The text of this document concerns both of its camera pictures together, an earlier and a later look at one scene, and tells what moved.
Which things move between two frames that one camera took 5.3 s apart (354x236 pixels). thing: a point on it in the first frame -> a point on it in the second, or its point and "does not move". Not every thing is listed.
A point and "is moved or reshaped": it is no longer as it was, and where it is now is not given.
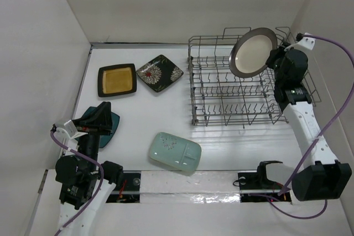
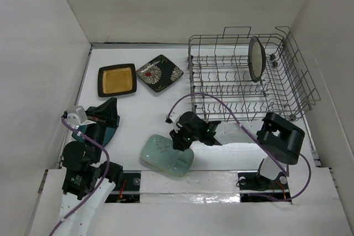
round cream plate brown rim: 249,53 is moved or reshaped
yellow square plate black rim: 116,79 does not move
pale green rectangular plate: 175,151 is moved or reshaped
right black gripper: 275,53 -> 178,143
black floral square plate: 159,73 does not move
